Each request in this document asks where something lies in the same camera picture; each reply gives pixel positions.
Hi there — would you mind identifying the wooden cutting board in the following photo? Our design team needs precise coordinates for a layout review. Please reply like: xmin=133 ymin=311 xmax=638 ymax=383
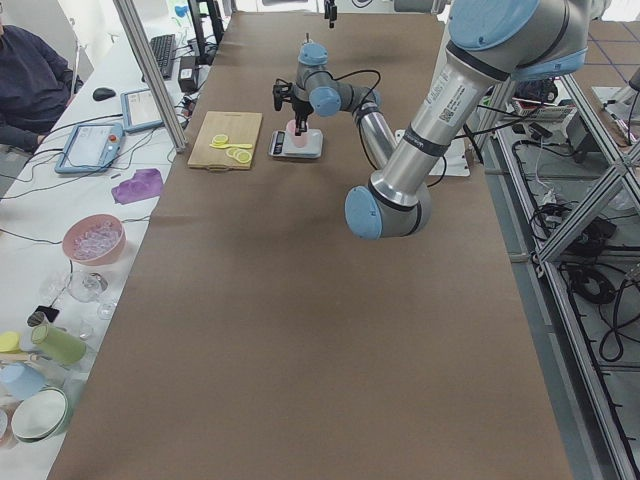
xmin=187 ymin=111 xmax=262 ymax=171

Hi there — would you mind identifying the grey kitchen scale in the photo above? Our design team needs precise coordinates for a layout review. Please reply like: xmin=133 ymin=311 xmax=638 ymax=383
xmin=268 ymin=129 xmax=324 ymax=159

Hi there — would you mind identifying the pink bowl with ice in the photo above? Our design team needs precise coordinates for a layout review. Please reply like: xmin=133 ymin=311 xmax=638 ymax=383
xmin=62 ymin=214 xmax=126 ymax=266

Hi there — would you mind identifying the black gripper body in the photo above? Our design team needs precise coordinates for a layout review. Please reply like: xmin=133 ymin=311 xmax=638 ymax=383
xmin=291 ymin=97 xmax=314 ymax=120

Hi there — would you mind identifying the yellow plastic knife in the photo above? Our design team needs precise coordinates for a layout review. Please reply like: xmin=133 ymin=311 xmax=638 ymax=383
xmin=209 ymin=143 xmax=253 ymax=149

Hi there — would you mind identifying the blue teach pendant far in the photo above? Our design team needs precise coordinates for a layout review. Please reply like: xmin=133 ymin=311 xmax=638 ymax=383
xmin=120 ymin=89 xmax=163 ymax=133

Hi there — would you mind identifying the green white bowl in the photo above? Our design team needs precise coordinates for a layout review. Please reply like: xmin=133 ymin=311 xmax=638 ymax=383
xmin=11 ymin=388 xmax=71 ymax=443

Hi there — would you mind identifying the clear wine glass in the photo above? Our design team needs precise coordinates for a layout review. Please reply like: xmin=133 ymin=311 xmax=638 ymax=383
xmin=66 ymin=271 xmax=108 ymax=303

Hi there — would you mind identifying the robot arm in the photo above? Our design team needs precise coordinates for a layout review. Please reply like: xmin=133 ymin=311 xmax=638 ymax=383
xmin=273 ymin=0 xmax=609 ymax=240

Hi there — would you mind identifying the blue teach pendant near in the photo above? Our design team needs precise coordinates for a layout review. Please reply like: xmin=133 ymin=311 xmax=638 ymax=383
xmin=54 ymin=123 xmax=124 ymax=175

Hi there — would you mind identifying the black keyboard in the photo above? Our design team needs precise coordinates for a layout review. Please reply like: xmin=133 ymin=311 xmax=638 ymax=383
xmin=149 ymin=34 xmax=176 ymax=79

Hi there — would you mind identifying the pink plastic cup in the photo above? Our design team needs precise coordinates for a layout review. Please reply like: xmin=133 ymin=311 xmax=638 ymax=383
xmin=286 ymin=119 xmax=308 ymax=148

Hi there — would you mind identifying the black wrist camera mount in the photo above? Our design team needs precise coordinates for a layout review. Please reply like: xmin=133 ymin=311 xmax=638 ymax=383
xmin=272 ymin=78 xmax=295 ymax=111

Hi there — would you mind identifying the yellow cup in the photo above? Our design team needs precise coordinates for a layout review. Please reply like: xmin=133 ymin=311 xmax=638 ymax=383
xmin=0 ymin=331 xmax=21 ymax=354

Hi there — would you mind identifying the purple cloth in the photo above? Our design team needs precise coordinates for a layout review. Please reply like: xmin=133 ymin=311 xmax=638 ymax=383
xmin=111 ymin=168 xmax=164 ymax=205

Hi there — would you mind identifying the green cup lying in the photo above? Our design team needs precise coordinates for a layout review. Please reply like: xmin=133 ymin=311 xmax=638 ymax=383
xmin=31 ymin=324 xmax=87 ymax=366

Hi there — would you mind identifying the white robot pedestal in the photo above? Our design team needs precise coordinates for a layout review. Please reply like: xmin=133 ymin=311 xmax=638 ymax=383
xmin=393 ymin=69 xmax=506 ymax=178

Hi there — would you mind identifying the blue teach pendant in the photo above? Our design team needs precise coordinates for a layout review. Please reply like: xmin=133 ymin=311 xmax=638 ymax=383
xmin=54 ymin=123 xmax=124 ymax=175
xmin=120 ymin=89 xmax=163 ymax=133

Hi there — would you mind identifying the black computer mouse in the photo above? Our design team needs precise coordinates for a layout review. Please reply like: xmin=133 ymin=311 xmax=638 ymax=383
xmin=92 ymin=87 xmax=116 ymax=102

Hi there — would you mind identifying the seated person in navy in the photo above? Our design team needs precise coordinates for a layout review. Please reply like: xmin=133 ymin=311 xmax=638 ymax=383
xmin=1 ymin=25 xmax=83 ymax=153

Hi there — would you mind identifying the black power adapter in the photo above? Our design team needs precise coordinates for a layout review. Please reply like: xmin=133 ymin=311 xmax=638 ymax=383
xmin=178 ymin=56 xmax=199 ymax=93

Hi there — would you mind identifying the aluminium frame post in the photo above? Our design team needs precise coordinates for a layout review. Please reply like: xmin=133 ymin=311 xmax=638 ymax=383
xmin=113 ymin=0 xmax=187 ymax=153

